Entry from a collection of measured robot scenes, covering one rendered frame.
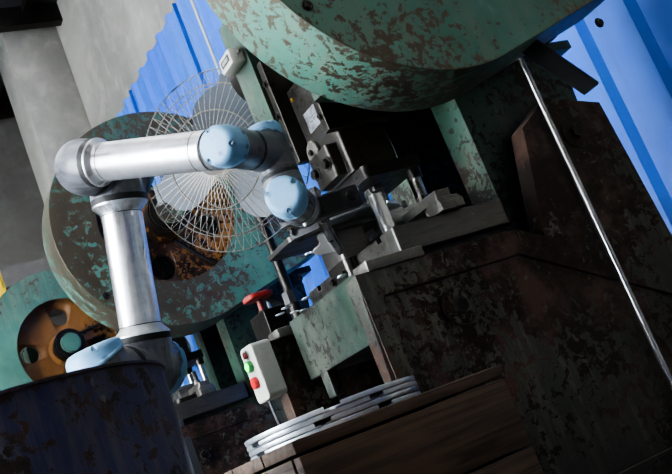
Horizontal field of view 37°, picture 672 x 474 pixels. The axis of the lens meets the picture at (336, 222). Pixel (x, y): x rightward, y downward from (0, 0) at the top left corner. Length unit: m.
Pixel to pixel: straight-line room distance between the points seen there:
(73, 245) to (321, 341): 1.45
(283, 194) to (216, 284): 1.77
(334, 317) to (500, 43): 0.68
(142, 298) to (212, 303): 1.50
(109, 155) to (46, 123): 5.89
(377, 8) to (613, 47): 1.41
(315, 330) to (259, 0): 0.77
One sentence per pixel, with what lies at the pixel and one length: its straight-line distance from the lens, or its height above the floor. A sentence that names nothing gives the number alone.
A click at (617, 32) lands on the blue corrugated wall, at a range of 3.25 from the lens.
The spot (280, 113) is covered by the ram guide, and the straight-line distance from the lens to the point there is 2.44.
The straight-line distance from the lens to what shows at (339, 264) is 2.22.
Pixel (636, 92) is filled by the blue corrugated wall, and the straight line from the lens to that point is 3.23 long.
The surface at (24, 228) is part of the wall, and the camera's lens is 9.23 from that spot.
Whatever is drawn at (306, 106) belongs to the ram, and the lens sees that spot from 2.40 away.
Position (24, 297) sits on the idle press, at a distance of 5.25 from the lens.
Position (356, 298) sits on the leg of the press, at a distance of 1.96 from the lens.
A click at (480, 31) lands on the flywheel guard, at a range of 2.10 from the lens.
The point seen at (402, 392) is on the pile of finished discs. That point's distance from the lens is 1.53.
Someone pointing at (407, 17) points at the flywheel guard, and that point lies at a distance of 2.01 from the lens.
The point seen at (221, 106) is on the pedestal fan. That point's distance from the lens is 3.19.
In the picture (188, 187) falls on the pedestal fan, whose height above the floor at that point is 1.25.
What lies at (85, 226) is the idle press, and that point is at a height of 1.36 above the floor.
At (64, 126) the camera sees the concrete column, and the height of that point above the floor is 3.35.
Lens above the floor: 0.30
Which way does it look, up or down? 13 degrees up
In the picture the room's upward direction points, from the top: 22 degrees counter-clockwise
